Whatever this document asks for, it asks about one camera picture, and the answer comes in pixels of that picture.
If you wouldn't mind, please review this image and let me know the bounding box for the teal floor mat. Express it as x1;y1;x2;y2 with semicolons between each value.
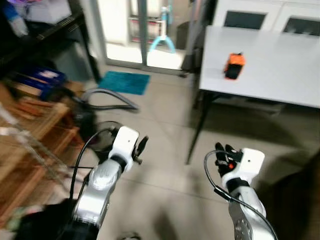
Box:
98;70;151;96

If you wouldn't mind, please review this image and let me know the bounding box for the black vacuum cleaner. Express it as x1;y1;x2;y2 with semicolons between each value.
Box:
72;106;123;153

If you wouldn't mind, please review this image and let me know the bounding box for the orange and black device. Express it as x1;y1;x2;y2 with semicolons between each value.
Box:
223;52;246;81

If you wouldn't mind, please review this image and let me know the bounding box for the white table with black legs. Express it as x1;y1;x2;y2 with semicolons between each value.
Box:
186;26;320;166

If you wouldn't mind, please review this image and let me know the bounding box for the wooden slatted rack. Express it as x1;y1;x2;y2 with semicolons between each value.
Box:
0;82;85;227

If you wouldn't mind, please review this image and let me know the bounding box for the light blue stand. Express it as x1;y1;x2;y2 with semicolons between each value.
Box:
148;4;177;55

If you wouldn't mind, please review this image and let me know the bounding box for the sliding glass door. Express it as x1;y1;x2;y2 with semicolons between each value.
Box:
82;0;213;77

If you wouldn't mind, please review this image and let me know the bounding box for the blue cardboard box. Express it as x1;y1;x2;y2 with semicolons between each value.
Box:
14;66;68;99

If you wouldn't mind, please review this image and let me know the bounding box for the black shelf unit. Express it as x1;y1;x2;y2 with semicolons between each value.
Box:
0;0;102;85

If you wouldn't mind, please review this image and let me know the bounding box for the white cabinet with glass doors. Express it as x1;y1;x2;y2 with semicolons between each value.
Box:
212;0;320;37

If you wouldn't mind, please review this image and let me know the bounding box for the white storage box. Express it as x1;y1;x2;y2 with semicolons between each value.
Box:
24;0;72;24

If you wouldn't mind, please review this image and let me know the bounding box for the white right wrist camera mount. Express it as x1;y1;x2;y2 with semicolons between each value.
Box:
221;147;266;189

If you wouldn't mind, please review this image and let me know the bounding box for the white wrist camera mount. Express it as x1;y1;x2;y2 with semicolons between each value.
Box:
221;147;266;189
109;126;140;164

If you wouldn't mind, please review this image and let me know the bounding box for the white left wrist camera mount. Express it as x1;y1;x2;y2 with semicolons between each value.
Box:
109;126;140;164

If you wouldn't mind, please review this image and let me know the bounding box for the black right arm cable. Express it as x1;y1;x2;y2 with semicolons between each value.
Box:
204;151;279;240

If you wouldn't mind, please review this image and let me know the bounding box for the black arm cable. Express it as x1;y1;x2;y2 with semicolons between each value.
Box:
204;151;279;240
69;127;117;202

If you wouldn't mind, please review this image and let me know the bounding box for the grey vacuum hose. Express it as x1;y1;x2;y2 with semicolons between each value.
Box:
79;88;140;112

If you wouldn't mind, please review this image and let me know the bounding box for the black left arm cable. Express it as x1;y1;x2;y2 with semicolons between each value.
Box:
69;127;117;202

